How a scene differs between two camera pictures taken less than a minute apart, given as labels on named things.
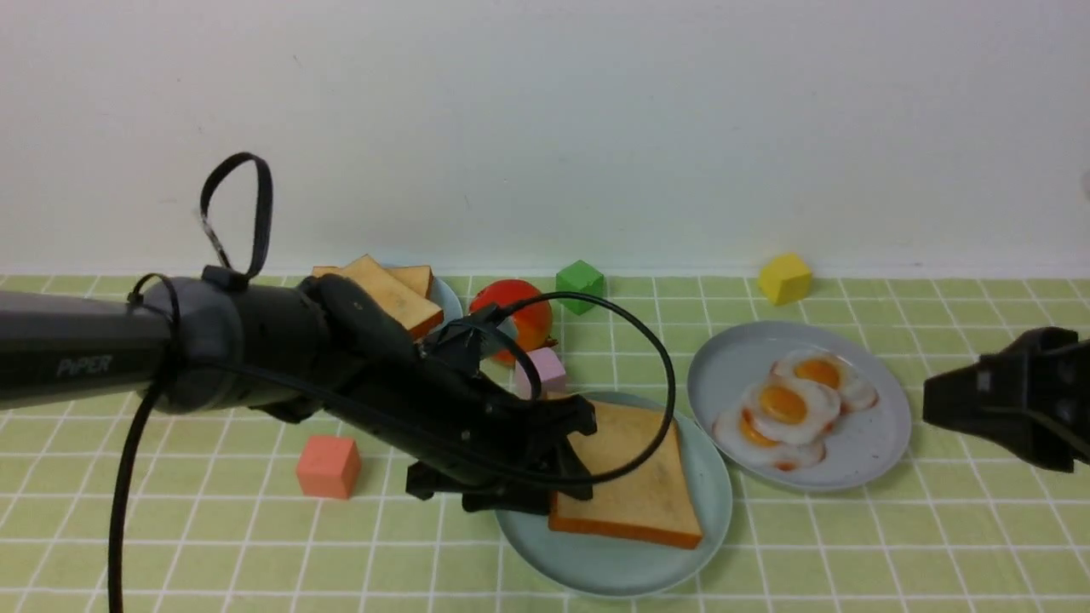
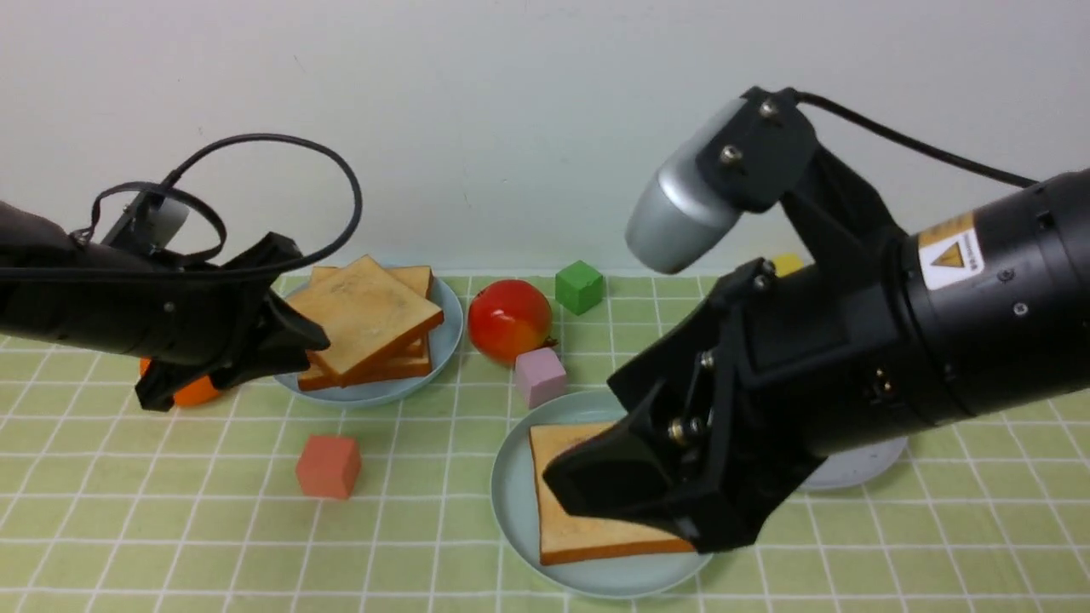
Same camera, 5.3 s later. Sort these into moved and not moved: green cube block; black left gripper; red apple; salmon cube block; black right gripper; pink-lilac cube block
Moved: black right gripper; black left gripper
Not moved: pink-lilac cube block; red apple; salmon cube block; green cube block
